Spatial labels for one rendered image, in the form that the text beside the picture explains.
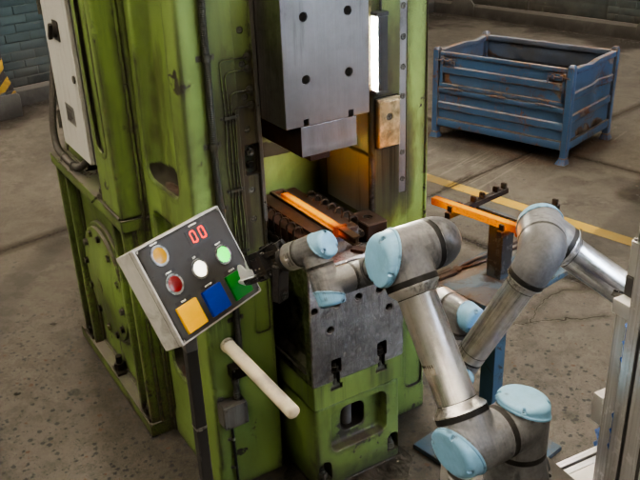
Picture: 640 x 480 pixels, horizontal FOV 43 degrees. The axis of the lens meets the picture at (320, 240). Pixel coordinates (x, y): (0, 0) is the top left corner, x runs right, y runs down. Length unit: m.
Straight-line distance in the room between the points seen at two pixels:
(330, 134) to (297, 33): 0.33
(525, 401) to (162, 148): 1.56
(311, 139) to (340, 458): 1.21
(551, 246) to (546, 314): 2.22
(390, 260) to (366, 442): 1.50
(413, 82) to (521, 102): 3.38
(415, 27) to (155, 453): 1.88
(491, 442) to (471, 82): 4.86
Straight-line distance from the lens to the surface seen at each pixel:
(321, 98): 2.44
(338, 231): 2.61
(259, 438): 3.05
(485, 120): 6.37
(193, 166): 2.46
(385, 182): 2.86
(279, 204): 2.85
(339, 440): 3.05
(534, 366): 3.78
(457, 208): 2.70
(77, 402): 3.71
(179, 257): 2.20
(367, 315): 2.76
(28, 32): 8.39
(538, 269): 1.95
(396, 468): 3.17
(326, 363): 2.75
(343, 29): 2.44
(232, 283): 2.28
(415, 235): 1.70
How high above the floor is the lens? 2.10
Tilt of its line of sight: 26 degrees down
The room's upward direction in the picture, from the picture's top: 2 degrees counter-clockwise
